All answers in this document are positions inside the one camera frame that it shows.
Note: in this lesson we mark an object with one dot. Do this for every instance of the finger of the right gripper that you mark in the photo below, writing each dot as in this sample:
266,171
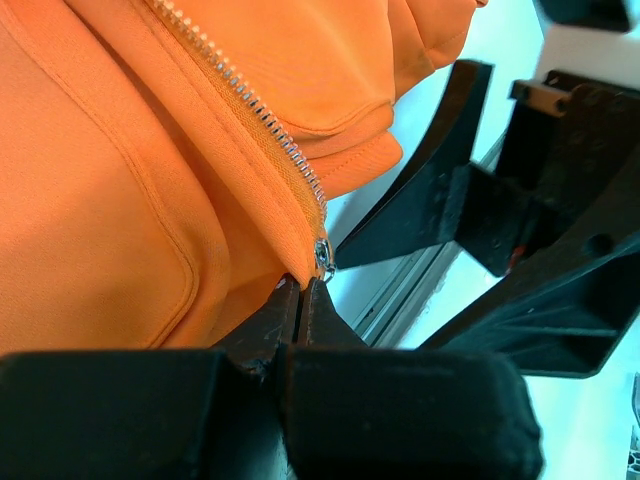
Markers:
561,314

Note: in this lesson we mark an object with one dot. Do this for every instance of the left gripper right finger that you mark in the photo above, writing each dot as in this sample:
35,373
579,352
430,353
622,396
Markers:
355,412

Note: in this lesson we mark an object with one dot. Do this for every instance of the orange zip jacket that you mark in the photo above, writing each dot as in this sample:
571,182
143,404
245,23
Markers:
165,163

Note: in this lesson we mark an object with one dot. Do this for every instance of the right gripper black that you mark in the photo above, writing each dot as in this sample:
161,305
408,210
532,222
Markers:
568,136

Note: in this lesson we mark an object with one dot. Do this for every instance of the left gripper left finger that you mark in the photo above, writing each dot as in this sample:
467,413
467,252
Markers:
151,414

